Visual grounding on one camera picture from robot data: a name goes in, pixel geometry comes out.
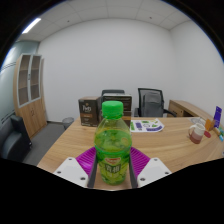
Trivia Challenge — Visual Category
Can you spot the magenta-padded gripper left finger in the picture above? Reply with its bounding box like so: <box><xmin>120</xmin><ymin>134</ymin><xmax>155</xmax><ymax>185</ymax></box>
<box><xmin>53</xmin><ymin>146</ymin><xmax>99</xmax><ymax>190</ymax></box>

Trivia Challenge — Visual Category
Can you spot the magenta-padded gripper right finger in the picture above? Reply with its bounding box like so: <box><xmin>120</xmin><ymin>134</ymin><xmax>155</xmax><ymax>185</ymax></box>
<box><xmin>129</xmin><ymin>146</ymin><xmax>173</xmax><ymax>189</ymax></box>

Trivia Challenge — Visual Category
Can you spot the green drink bottle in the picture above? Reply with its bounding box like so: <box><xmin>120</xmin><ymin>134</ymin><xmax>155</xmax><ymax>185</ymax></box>
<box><xmin>93</xmin><ymin>100</ymin><xmax>133</xmax><ymax>187</ymax></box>

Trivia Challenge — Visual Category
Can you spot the white purple green leaflet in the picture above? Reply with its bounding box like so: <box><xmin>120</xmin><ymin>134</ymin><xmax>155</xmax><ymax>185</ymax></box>
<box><xmin>129</xmin><ymin>118</ymin><xmax>165</xmax><ymax>134</ymax></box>

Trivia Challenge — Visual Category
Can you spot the grey waste bin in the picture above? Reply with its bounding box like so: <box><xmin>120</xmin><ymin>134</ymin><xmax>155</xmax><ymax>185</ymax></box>
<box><xmin>61</xmin><ymin>116</ymin><xmax>75</xmax><ymax>130</ymax></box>

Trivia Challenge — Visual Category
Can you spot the black sofa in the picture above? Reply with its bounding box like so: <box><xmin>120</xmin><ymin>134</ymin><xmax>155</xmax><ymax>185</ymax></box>
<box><xmin>0</xmin><ymin>114</ymin><xmax>33</xmax><ymax>163</ymax></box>

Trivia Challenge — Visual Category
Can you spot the black mesh office chair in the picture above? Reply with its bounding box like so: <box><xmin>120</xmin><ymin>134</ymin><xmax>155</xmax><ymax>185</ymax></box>
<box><xmin>134</xmin><ymin>87</ymin><xmax>178</xmax><ymax>118</ymax></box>

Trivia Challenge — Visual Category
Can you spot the wooden side desk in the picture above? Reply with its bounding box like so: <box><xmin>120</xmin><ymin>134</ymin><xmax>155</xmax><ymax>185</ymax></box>
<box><xmin>167</xmin><ymin>99</ymin><xmax>214</xmax><ymax>123</ymax></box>

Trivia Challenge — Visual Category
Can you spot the brown cardboard box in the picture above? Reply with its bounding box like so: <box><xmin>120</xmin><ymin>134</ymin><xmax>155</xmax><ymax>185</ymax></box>
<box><xmin>204</xmin><ymin>118</ymin><xmax>216</xmax><ymax>132</ymax></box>

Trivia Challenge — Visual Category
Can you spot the wooden shelf cabinet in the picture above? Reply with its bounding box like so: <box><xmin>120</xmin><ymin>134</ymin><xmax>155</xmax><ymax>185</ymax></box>
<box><xmin>13</xmin><ymin>53</ymin><xmax>48</xmax><ymax>138</ymax></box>

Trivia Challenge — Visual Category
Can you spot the purple pouch bag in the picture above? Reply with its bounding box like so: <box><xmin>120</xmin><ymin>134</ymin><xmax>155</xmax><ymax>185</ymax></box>
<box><xmin>213</xmin><ymin>105</ymin><xmax>223</xmax><ymax>129</ymax></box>

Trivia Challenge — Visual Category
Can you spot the long ceiling light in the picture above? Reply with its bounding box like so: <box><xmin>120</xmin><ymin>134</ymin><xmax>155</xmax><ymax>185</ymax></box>
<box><xmin>21</xmin><ymin>17</ymin><xmax>43</xmax><ymax>35</ymax></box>

